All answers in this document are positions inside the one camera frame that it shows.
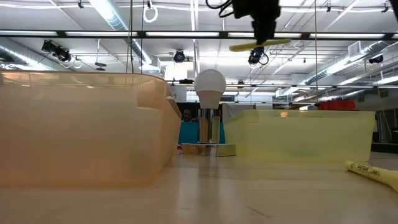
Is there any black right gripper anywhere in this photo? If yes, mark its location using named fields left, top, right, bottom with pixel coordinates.
left=231, top=0, right=282, bottom=45

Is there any yellow highlighter marker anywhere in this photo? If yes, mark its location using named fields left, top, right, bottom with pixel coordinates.
left=343, top=160, right=398, bottom=193
left=228, top=38, right=291, bottom=53

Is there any orange translucent bin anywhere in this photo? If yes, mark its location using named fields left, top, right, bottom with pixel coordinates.
left=0, top=70, right=183, bottom=187

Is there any white bulb chrome lamp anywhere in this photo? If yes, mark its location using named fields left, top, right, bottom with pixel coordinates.
left=181, top=68, right=237, bottom=157

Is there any white hanging cloth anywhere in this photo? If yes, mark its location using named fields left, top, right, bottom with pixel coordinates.
left=221, top=103, right=255, bottom=123

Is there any red storage bin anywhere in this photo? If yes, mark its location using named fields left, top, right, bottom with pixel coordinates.
left=317, top=99, right=356, bottom=111

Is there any yellow translucent bin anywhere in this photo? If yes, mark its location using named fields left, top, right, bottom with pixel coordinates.
left=223, top=109, right=376, bottom=163

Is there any person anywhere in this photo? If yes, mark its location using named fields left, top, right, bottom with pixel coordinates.
left=182, top=108, right=200, bottom=123

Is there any black overhead light bar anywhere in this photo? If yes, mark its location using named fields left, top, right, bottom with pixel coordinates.
left=0, top=29, right=398, bottom=40

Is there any blue plastic bin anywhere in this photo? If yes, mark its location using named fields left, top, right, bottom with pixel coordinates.
left=178, top=121, right=226, bottom=145

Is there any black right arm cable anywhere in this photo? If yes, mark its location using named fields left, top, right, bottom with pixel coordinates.
left=205, top=0, right=234, bottom=19

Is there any yellow hanging cable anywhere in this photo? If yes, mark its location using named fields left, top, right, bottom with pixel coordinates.
left=313, top=0, right=320, bottom=100

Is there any white hanging ring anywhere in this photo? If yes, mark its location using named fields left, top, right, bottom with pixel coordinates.
left=142, top=4, right=159, bottom=24

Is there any thin black hanging cable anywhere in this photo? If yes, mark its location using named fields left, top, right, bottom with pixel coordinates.
left=130, top=0, right=135, bottom=74

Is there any silver ventilation duct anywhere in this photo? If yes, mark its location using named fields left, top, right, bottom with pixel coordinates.
left=88, top=0, right=163, bottom=75

